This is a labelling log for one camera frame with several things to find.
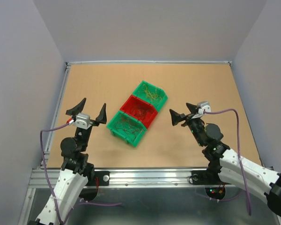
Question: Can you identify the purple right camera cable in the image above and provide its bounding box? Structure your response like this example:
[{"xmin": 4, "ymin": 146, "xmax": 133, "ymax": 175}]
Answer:
[{"xmin": 203, "ymin": 108, "xmax": 252, "ymax": 216}]

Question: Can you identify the red striped thin wire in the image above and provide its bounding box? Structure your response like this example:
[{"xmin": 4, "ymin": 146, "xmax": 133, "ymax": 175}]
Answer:
[{"xmin": 113, "ymin": 118, "xmax": 145, "ymax": 141}]

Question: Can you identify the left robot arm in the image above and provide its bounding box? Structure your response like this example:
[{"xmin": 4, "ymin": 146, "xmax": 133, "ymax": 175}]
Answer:
[{"xmin": 28, "ymin": 98, "xmax": 107, "ymax": 225}]

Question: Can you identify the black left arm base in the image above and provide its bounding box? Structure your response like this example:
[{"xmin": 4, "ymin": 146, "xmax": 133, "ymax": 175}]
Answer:
[{"xmin": 86, "ymin": 170, "xmax": 110, "ymax": 187}]

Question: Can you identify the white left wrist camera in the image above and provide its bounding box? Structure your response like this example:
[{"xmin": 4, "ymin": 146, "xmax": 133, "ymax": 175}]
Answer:
[{"xmin": 68, "ymin": 113, "xmax": 91, "ymax": 130}]

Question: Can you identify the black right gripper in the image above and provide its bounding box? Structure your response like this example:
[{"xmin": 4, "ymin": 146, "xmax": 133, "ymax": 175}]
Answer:
[{"xmin": 170, "ymin": 102, "xmax": 205, "ymax": 147}]

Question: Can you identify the red plastic bin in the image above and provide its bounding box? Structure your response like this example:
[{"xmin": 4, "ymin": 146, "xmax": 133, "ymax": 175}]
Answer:
[{"xmin": 120, "ymin": 95, "xmax": 158, "ymax": 128}]

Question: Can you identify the yellow thin wire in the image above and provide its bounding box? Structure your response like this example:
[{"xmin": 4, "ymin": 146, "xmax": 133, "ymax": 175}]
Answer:
[{"xmin": 141, "ymin": 84, "xmax": 163, "ymax": 104}]

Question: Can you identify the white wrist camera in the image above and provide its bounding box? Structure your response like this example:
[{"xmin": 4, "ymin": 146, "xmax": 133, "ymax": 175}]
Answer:
[
  {"xmin": 68, "ymin": 113, "xmax": 91, "ymax": 130},
  {"xmin": 192, "ymin": 101, "xmax": 211, "ymax": 119}
]

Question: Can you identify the far green plastic bin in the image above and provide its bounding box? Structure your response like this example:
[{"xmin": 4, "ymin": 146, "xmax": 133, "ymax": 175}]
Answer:
[{"xmin": 133, "ymin": 81, "xmax": 168, "ymax": 112}]

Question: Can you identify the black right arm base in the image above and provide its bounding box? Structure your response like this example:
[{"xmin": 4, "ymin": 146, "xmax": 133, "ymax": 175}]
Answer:
[{"xmin": 188, "ymin": 169, "xmax": 223, "ymax": 185}]

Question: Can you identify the green plastic bin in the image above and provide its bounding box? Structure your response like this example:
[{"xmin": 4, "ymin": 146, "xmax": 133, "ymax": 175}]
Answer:
[
  {"xmin": 133, "ymin": 81, "xmax": 168, "ymax": 112},
  {"xmin": 107, "ymin": 111, "xmax": 147, "ymax": 147}
]

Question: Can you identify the dark brown thin wire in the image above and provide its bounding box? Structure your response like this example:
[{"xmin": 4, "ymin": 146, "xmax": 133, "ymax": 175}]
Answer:
[{"xmin": 130, "ymin": 102, "xmax": 153, "ymax": 120}]

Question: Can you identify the near green plastic bin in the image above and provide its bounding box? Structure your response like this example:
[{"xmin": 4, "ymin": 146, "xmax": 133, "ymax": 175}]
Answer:
[{"xmin": 107, "ymin": 111, "xmax": 147, "ymax": 147}]

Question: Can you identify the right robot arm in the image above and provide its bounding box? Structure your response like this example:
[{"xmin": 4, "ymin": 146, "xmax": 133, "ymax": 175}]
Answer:
[{"xmin": 169, "ymin": 101, "xmax": 281, "ymax": 217}]

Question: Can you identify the aluminium mounting rail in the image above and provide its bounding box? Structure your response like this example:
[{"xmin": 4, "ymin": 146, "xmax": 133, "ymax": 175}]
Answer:
[{"xmin": 27, "ymin": 166, "xmax": 279, "ymax": 188}]

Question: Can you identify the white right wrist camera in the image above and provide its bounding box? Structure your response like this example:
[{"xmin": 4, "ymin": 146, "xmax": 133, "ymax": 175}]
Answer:
[{"xmin": 192, "ymin": 101, "xmax": 211, "ymax": 119}]

